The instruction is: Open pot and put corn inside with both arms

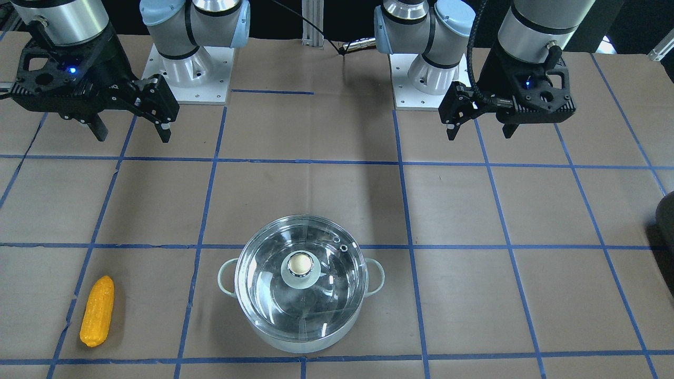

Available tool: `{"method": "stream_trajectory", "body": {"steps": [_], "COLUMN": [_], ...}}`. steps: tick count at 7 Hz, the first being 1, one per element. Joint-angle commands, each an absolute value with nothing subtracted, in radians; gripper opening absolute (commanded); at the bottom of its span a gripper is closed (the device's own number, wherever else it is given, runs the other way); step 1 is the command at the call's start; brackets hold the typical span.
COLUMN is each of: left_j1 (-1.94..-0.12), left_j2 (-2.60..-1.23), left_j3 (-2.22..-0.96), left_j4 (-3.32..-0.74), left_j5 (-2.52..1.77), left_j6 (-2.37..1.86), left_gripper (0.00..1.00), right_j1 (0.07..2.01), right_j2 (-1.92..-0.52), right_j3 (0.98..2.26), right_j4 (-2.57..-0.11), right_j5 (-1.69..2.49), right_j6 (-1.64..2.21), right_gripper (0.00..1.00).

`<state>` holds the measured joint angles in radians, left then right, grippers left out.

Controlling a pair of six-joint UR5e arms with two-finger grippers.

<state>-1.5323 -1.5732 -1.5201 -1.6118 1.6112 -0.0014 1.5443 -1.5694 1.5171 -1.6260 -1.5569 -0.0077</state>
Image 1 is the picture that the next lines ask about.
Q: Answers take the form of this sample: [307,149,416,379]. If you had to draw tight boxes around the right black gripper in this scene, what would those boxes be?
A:
[11,23,179,143]

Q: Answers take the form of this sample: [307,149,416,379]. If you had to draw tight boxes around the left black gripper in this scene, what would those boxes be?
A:
[439,42,576,141]

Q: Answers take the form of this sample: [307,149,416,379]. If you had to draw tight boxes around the yellow corn cob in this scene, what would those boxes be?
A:
[79,275,115,348]

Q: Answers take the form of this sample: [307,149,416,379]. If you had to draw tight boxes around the glass pot lid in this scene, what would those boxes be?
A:
[235,215,368,343]

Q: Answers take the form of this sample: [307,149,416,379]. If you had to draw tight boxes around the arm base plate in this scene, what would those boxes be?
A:
[142,46,237,105]
[389,54,469,111]

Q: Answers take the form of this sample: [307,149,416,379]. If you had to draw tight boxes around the black braided cable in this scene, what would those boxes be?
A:
[466,0,514,108]

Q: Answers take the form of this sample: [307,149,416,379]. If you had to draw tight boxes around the aluminium frame post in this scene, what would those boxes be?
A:
[301,0,325,49]

